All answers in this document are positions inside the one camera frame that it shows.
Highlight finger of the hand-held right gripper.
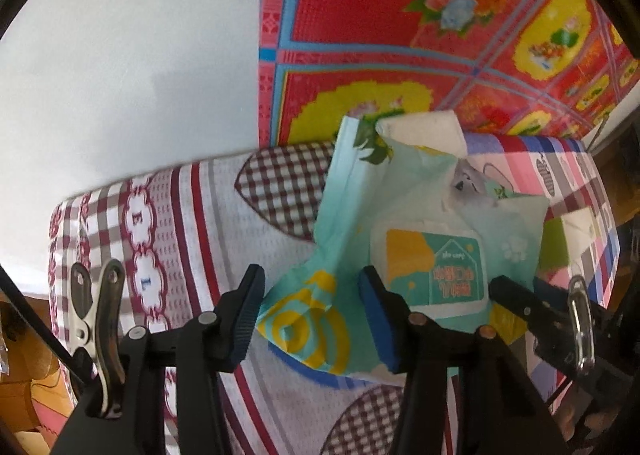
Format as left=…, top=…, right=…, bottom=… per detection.
left=532, top=277, right=572, bottom=312
left=489, top=275, right=546, bottom=332

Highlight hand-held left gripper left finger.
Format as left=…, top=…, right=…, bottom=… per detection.
left=50, top=264, right=267, bottom=455

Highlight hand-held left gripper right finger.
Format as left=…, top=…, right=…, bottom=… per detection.
left=360, top=266, right=568, bottom=455

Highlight white carton box green end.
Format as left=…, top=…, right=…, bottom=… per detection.
left=539, top=207, right=597, bottom=287

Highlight teal wet wipes pack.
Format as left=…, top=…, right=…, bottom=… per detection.
left=256, top=115, right=552, bottom=388

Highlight person's right hand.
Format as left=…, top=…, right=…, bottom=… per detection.
left=552, top=397, right=608, bottom=446

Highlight metal spring clip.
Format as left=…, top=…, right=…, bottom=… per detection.
left=567, top=276, right=597, bottom=372
left=69, top=258, right=127, bottom=420

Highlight heart patchwork blanket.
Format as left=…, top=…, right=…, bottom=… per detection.
left=462, top=132, right=623, bottom=396

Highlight red floral wall sheet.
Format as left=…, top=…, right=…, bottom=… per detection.
left=256, top=0, right=640, bottom=152

